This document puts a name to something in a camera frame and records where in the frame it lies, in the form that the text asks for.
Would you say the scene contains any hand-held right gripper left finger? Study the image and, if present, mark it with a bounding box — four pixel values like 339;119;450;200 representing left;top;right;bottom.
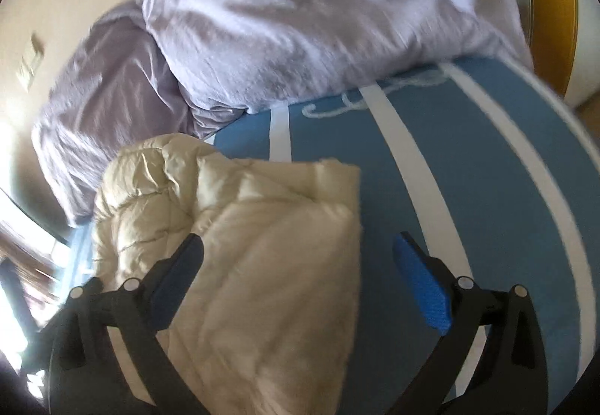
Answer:
47;232;206;415

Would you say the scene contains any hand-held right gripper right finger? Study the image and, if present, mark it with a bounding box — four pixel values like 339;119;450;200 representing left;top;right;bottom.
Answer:
392;232;550;415

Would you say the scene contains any beige puffer jacket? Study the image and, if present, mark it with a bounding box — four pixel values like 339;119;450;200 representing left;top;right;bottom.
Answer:
91;132;363;415

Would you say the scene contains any blue white striped bed sheet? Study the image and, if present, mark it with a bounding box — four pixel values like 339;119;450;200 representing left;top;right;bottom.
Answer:
70;56;592;415

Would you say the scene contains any lavender pillow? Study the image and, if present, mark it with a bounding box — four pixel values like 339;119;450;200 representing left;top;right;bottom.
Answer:
32;1;247;226
121;0;535;113

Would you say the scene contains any upper lavender pillow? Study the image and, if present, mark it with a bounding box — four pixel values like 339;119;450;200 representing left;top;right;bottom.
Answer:
121;0;535;113

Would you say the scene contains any yellow wooden headboard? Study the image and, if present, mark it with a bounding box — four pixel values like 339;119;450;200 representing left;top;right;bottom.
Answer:
519;0;581;102

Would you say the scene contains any beige wall switch plate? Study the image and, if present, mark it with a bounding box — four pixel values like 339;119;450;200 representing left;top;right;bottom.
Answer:
16;59;39;90

